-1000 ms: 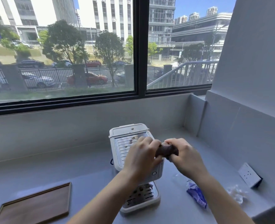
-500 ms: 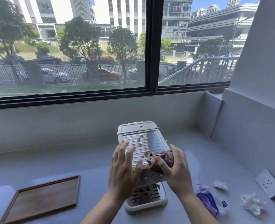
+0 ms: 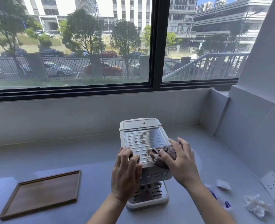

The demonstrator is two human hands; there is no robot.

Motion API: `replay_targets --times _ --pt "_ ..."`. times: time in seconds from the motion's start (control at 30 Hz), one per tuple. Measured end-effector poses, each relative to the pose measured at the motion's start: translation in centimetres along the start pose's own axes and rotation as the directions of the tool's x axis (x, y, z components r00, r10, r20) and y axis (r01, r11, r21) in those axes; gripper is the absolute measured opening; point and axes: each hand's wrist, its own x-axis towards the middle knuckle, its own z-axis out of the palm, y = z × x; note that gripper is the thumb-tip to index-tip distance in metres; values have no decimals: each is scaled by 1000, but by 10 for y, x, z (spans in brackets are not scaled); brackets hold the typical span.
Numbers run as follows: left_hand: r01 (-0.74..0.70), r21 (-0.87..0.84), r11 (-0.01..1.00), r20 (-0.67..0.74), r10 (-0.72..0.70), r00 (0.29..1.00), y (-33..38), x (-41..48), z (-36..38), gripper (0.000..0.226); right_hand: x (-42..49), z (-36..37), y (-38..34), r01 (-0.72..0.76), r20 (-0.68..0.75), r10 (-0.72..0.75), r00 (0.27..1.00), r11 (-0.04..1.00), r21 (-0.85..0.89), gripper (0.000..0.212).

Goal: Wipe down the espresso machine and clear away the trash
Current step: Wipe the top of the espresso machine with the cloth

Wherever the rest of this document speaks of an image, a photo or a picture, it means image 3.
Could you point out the person's right hand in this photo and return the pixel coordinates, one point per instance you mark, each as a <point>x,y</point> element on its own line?
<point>184,165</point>

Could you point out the person's left hand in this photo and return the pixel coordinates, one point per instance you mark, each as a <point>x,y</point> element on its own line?
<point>124,177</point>

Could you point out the person's right thumb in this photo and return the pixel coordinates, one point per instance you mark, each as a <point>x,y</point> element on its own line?
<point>163,159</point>

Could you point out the person's left little finger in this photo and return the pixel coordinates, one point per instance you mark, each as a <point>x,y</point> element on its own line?
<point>116,162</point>

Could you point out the person's left middle finger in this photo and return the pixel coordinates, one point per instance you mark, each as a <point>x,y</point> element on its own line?
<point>128,155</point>

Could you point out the person's right middle finger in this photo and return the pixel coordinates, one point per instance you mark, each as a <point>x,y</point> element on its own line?
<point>183,145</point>

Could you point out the person's left thumb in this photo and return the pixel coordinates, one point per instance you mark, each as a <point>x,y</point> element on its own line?
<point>139,173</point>

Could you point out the brown cleaning cloth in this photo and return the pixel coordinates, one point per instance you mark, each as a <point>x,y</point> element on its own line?
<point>167,152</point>

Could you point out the white coffee machine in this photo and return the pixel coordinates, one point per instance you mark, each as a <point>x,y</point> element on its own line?
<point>144,137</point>

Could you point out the person's right forearm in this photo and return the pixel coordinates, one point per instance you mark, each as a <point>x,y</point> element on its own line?
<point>209,205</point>

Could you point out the person's left forearm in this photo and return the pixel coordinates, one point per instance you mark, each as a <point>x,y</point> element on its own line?
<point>107,211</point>

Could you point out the white and blue sachet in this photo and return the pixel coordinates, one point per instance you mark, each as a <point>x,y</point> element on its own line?
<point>227,204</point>
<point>211,192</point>

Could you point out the torn white wrapper piece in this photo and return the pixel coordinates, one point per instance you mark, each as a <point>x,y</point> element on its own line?
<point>223,184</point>

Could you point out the brown wooden tray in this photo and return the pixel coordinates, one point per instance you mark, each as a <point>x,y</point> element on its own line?
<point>43,193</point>

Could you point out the white stair railing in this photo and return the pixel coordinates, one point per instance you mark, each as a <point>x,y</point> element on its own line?
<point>205,65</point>

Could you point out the crumpled white tissue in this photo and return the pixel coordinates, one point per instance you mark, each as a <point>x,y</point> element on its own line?
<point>256,205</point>

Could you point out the small red car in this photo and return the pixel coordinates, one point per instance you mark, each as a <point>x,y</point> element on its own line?
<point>109,54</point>

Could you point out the black metal fence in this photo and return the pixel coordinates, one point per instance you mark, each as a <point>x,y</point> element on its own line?
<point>79,65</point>

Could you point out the white car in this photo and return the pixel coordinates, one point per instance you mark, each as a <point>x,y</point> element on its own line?
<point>58,69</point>

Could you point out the slim green tree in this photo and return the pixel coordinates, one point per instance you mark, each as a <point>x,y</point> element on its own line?
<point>125,37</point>

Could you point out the dark car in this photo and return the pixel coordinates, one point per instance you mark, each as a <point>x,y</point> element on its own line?
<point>50,53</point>

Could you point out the bushy green tree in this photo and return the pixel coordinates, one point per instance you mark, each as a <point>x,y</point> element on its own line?
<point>81,27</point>

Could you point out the large green tree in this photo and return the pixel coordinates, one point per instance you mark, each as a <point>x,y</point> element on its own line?
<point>6,23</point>

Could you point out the white wall socket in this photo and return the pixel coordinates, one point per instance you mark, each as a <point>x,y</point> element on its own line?
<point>274,185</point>

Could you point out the black window frame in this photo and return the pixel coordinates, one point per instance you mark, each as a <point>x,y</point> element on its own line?
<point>155,44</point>

